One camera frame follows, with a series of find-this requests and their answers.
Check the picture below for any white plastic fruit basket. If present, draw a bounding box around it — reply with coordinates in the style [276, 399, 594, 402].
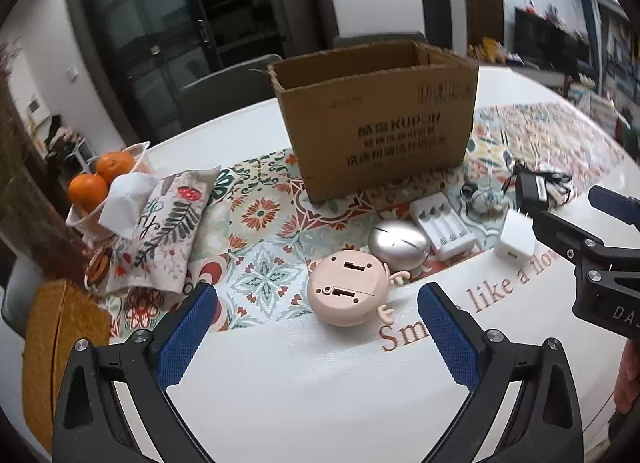
[66, 142, 152, 239]

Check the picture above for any pile of oranges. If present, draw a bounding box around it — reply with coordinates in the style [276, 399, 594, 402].
[67, 150, 137, 214]

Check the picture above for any silver oval gadget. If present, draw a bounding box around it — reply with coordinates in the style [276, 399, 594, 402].
[368, 222, 429, 271]

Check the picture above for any yellow woven box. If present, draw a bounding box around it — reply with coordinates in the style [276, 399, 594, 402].
[22, 279, 112, 451]

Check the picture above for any white shelf rack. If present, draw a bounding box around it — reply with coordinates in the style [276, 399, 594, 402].
[45, 114, 94, 174]

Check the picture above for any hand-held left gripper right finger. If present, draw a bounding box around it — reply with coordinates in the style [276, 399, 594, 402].
[416, 282, 585, 463]

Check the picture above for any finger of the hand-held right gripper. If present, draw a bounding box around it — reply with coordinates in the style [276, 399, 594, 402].
[531, 210, 609, 270]
[588, 186, 640, 232]

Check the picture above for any small grey gadget with cord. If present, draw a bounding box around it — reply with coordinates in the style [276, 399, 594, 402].
[460, 182, 506, 215]

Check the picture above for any dark reddish-brown bundle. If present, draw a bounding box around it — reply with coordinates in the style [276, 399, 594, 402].
[0, 40, 76, 286]

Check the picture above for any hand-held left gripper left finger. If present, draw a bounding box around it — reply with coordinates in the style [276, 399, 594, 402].
[51, 280, 221, 463]

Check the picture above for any colourful patterned table runner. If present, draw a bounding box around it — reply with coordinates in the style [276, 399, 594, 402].
[85, 102, 626, 339]

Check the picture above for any white battery charger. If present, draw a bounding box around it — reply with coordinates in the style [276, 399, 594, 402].
[410, 192, 479, 261]

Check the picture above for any black power adapter with cable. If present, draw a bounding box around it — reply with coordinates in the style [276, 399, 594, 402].
[500, 159, 575, 218]

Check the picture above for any grey dining chair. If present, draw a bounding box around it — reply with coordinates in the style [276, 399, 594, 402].
[180, 54, 283, 131]
[332, 32, 427, 50]

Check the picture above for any orange striped round object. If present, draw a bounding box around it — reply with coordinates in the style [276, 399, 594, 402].
[84, 245, 113, 289]

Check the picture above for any light grey chair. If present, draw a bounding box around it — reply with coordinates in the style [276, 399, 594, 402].
[0, 255, 42, 339]

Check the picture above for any black television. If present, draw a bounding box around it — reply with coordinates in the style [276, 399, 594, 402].
[515, 8, 596, 74]

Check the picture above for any pink round cartoon doll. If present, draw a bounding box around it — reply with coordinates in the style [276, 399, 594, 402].
[306, 249, 410, 328]

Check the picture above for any white power adapter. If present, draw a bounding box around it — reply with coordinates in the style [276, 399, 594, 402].
[494, 208, 537, 262]

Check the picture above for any brown cardboard box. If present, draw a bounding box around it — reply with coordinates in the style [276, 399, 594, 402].
[267, 40, 480, 204]

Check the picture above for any dark glass sliding door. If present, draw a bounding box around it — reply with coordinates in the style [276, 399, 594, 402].
[62, 0, 321, 144]

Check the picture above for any blue-framed display shelf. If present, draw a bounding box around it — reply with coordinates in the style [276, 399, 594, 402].
[595, 6, 640, 111]

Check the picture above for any person's right hand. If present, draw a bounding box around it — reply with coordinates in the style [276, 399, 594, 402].
[614, 338, 640, 416]

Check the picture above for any floral cloth tissue pouch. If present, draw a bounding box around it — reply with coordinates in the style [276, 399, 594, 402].
[102, 168, 221, 294]

